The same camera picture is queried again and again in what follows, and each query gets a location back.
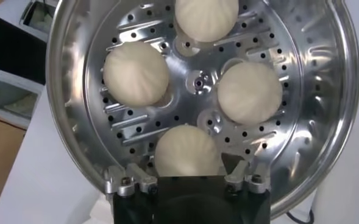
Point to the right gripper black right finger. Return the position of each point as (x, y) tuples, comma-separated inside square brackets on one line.
[(237, 179)]

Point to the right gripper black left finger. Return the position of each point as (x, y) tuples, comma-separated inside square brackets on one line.
[(144, 182)]

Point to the white steamed baozi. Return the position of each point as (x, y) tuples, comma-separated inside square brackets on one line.
[(186, 150), (135, 74), (206, 18), (249, 92)]

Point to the stainless steel steamer basket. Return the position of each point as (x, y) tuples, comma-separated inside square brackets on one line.
[(319, 91)]

